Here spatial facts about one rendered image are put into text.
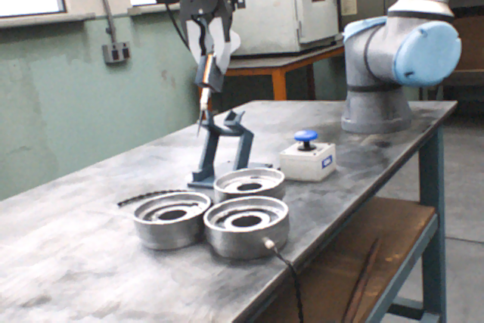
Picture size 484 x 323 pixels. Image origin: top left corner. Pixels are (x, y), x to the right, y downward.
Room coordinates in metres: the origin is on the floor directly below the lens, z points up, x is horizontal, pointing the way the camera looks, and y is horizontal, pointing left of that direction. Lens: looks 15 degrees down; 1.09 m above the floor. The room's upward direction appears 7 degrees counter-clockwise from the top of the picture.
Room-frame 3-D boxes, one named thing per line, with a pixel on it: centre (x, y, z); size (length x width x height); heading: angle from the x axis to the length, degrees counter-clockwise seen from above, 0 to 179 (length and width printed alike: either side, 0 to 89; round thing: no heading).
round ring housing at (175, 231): (0.64, 0.10, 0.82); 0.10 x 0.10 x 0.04
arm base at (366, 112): (1.09, -0.31, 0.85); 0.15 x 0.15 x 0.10
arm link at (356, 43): (1.09, -0.31, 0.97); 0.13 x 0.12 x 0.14; 15
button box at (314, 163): (0.83, -0.11, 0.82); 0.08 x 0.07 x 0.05; 144
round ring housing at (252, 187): (0.71, -0.01, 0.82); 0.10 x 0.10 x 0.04
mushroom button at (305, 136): (0.82, -0.11, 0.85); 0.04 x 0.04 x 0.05
